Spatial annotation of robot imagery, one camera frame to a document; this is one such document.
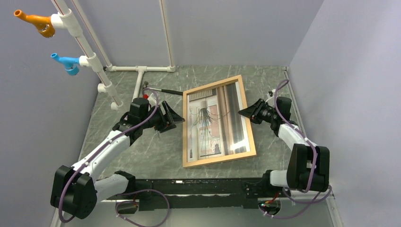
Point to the black handled claw hammer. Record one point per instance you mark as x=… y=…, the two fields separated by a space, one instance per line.
x=168 y=91

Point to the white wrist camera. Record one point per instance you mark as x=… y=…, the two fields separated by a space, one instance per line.
x=151 y=97
x=271 y=94

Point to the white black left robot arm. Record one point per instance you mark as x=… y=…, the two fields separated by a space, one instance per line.
x=76 y=189

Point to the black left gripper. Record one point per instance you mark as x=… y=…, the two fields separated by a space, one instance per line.
x=173 y=117

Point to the white PVC pipe stand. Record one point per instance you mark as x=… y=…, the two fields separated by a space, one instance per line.
x=66 y=19

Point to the orange nozzle fitting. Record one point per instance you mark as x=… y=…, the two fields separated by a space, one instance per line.
x=42 y=24

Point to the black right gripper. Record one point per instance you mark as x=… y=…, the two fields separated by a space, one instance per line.
x=253 y=111

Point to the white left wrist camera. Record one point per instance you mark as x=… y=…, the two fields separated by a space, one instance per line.
x=151 y=97

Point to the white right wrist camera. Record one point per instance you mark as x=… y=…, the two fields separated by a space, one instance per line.
x=271 y=94

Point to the plant photo print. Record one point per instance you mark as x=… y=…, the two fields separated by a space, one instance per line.
x=216 y=122

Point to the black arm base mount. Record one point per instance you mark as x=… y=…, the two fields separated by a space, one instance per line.
x=155 y=194

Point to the wooden picture frame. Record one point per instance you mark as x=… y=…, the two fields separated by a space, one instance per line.
x=216 y=150

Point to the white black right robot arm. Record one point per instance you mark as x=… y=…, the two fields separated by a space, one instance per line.
x=309 y=164

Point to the aluminium rail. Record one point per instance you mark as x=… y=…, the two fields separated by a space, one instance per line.
x=268 y=207

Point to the blue nozzle fitting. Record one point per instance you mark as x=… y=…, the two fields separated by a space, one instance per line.
x=69 y=63

